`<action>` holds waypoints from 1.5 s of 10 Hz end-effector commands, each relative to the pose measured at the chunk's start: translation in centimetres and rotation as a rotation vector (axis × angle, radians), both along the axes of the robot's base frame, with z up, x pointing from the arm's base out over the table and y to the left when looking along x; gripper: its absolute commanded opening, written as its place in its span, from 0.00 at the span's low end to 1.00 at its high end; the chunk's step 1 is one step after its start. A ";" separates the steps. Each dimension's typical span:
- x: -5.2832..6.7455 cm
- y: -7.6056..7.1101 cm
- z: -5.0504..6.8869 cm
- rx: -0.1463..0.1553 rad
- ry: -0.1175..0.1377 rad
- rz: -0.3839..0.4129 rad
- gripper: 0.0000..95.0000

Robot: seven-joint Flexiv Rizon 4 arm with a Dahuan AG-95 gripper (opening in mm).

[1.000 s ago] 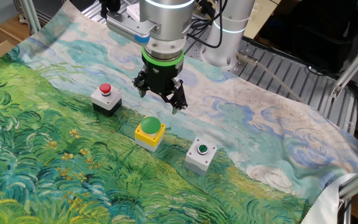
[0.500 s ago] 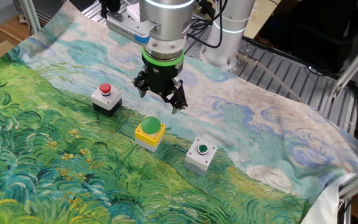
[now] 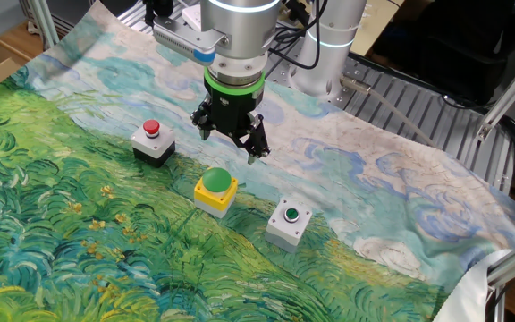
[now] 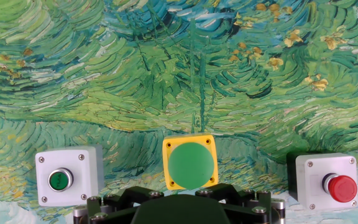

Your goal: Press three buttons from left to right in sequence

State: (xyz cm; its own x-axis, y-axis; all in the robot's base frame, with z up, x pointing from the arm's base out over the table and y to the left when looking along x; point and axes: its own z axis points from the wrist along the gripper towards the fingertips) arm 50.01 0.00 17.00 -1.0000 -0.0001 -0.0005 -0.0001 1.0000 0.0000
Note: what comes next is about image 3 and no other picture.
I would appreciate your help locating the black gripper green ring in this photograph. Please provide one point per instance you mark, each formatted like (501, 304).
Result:
(233, 109)

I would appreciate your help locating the green dome button yellow box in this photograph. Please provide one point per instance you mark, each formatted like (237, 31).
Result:
(216, 181)

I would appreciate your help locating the red button white black box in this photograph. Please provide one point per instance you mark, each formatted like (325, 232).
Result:
(152, 145)

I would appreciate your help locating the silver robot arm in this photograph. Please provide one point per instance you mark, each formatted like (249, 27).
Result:
(239, 27)

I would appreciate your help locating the small green button grey box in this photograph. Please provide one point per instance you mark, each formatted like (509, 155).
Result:
(284, 232)

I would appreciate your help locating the black power adapter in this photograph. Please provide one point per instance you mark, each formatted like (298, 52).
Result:
(298, 13)

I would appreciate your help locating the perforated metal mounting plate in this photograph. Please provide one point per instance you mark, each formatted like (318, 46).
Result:
(356, 73)

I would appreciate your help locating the painted landscape cloth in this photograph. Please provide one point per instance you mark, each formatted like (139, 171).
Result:
(105, 246)

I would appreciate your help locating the tan cardboard sheet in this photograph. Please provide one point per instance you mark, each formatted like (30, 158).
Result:
(376, 27)

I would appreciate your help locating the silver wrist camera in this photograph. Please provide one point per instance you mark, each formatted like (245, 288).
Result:
(181, 40)

